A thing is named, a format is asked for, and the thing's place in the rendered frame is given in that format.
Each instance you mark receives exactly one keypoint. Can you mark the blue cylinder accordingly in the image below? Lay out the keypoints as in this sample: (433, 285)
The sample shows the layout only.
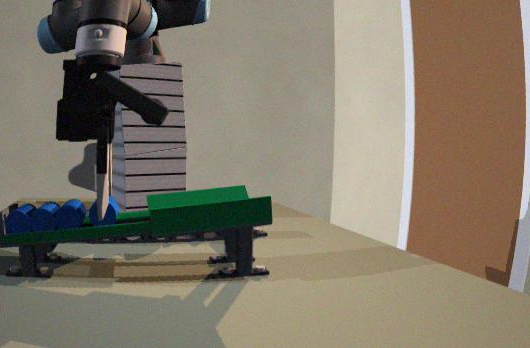
(110, 214)
(18, 221)
(43, 218)
(71, 215)

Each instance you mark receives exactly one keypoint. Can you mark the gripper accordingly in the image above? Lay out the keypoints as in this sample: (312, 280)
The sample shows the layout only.
(81, 116)

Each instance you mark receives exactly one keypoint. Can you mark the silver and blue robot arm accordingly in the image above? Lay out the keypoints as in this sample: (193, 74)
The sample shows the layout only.
(64, 30)

